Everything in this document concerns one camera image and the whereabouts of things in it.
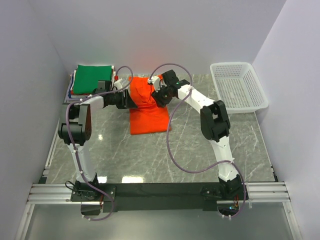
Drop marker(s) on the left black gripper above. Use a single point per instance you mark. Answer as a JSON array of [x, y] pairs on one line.
[[126, 102]]

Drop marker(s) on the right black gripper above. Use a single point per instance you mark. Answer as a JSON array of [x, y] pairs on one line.
[[160, 102]]

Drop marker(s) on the orange t shirt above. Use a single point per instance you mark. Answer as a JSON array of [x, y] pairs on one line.
[[147, 118]]

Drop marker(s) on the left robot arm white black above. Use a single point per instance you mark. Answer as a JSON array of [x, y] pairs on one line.
[[75, 129]]

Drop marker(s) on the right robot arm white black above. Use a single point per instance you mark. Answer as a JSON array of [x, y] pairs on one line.
[[214, 125]]

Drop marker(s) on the stack of folded shirts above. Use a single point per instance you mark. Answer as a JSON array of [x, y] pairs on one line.
[[70, 95]]

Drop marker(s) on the green folded t shirt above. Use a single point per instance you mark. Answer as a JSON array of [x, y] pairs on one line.
[[87, 76]]

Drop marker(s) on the white plastic basket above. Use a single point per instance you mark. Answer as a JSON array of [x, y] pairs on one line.
[[239, 87]]

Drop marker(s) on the black base bar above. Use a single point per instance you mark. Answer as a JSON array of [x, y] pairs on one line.
[[156, 196]]

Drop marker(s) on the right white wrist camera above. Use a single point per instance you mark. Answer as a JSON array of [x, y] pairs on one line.
[[156, 81]]

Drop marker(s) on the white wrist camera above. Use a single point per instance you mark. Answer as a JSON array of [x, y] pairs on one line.
[[156, 81], [120, 83]]

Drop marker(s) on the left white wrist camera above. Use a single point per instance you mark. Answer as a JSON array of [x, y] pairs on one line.
[[120, 83]]

